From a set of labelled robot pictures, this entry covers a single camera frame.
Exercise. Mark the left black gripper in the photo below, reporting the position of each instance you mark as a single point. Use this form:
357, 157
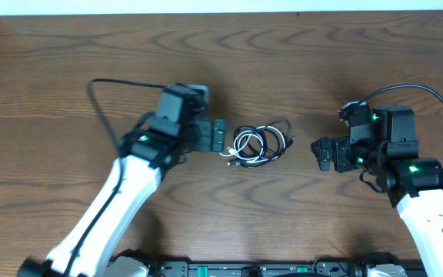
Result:
204, 135

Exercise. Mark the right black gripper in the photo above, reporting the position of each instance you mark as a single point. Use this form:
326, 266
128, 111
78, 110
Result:
339, 152

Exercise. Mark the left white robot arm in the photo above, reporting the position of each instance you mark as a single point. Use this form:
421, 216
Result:
159, 141

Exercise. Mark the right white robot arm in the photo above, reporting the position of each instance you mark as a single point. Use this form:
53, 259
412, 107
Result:
381, 142

